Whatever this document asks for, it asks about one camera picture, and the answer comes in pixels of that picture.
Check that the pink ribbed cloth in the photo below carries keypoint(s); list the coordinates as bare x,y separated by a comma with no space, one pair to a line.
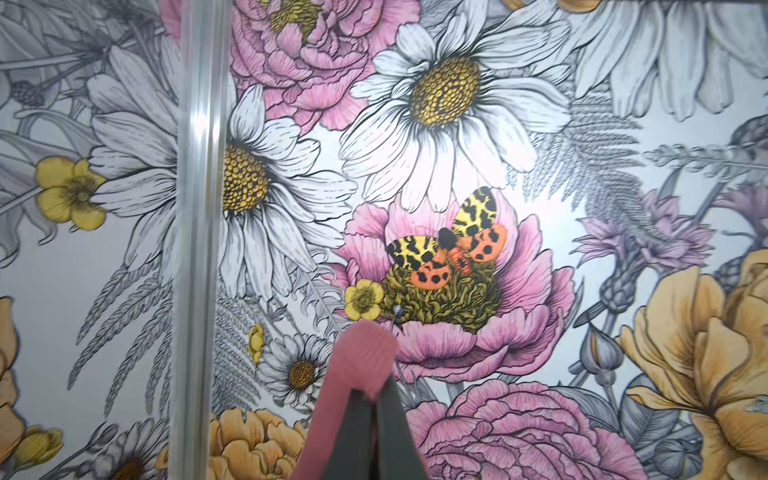
362,359

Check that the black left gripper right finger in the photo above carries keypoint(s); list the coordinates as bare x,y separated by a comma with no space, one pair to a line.
396,452

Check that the aluminium corner post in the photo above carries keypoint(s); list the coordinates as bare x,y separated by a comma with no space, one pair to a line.
205,41

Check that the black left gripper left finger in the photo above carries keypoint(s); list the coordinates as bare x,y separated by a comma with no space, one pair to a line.
352,453

